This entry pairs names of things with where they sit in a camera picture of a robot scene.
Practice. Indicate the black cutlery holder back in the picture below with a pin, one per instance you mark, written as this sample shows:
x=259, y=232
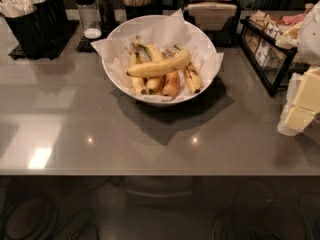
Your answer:
x=52, y=17

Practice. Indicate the white plastic cutlery bundle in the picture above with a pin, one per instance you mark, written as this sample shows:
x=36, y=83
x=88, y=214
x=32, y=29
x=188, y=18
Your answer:
x=18, y=8

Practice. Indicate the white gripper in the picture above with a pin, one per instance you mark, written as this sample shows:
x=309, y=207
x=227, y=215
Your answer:
x=310, y=37

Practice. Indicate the yellow banana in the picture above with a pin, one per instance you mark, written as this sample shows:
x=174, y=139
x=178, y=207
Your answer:
x=138, y=83
x=154, y=69
x=155, y=55

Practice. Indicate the black stir stick holder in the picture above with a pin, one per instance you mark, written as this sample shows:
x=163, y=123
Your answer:
x=153, y=7

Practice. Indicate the black rubber mat middle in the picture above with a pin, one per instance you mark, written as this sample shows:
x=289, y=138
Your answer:
x=84, y=46

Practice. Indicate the right spotted banana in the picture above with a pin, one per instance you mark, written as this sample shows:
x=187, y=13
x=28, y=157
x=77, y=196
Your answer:
x=189, y=71

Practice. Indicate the pepper shaker black lid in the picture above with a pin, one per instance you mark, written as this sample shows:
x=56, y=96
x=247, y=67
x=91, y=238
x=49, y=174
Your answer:
x=107, y=14

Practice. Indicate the white bowl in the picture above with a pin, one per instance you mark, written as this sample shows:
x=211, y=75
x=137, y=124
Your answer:
x=164, y=32

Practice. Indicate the black cutlery holder front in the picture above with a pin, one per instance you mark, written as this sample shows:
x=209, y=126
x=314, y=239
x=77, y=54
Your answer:
x=27, y=31

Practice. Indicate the white paper bowl liner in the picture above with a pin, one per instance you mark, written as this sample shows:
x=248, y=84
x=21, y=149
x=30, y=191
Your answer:
x=160, y=60

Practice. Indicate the black cutlery holder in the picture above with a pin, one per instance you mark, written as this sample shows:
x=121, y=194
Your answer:
x=52, y=17
x=27, y=31

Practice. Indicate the salt shaker black lid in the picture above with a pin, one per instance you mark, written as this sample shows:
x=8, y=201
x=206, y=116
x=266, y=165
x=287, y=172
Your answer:
x=89, y=18

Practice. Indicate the black condiment packet rack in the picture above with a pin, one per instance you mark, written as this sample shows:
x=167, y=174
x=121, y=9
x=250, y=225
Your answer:
x=273, y=65

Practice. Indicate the orange ripe banana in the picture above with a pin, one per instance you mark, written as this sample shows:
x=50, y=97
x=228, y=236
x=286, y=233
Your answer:
x=172, y=84

